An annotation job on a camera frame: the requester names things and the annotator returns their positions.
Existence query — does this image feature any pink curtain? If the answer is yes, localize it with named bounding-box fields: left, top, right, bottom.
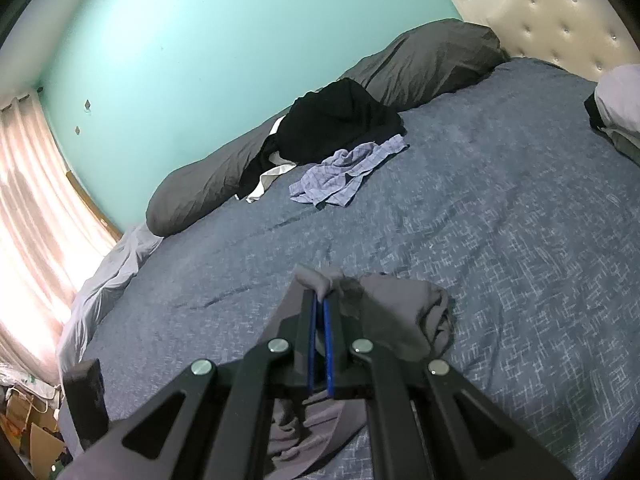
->
left=1, top=90, right=116, bottom=385

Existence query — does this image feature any black garment with white trim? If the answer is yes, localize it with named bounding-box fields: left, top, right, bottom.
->
left=236, top=78, right=405, bottom=198

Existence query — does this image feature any blue patterned bed cover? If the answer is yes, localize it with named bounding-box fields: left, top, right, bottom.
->
left=86, top=58, right=639, bottom=479

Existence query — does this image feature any long dark grey pillow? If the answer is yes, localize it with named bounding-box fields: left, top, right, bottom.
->
left=146, top=18, right=506, bottom=236

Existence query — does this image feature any cream tufted headboard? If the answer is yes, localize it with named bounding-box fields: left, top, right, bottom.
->
left=451, top=0, right=639, bottom=81

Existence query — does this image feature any folded lavender garment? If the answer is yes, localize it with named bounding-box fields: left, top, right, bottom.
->
left=584, top=64, right=640, bottom=165

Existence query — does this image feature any grey garment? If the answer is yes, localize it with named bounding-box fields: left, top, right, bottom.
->
left=259, top=264, right=454, bottom=479

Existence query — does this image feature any light grey bed sheet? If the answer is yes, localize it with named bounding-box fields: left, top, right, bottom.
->
left=56, top=223, right=163, bottom=376

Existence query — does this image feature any cardboard boxes clutter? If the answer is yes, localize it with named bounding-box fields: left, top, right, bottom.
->
left=1, top=363, right=67, bottom=479

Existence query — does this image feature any light blue checked cloth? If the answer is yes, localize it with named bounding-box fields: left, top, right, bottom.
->
left=288, top=134, right=409, bottom=207

